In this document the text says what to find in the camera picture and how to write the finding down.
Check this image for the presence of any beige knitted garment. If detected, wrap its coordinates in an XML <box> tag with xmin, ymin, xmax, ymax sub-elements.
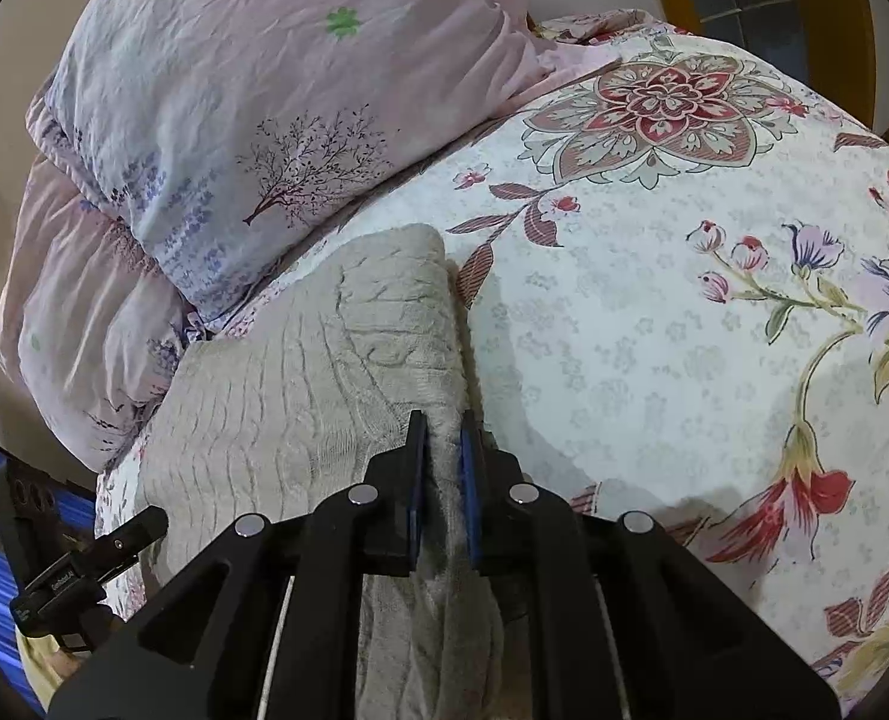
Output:
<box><xmin>140</xmin><ymin>224</ymin><xmax>503</xmax><ymax>718</ymax></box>

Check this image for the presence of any yellow cloth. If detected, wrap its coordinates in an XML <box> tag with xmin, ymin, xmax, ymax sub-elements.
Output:
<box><xmin>15</xmin><ymin>631</ymin><xmax>82</xmax><ymax>710</ymax></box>

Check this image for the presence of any floral white bedspread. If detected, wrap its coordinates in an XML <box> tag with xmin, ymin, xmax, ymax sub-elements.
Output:
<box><xmin>97</xmin><ymin>10</ymin><xmax>889</xmax><ymax>713</ymax></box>

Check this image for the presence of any pink lavender tree-print pillow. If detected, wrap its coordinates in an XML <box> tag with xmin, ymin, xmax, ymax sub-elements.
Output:
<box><xmin>43</xmin><ymin>0</ymin><xmax>558</xmax><ymax>317</ymax></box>

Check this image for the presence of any wooden framed door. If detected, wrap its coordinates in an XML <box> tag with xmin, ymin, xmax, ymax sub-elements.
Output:
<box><xmin>635</xmin><ymin>0</ymin><xmax>889</xmax><ymax>137</ymax></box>

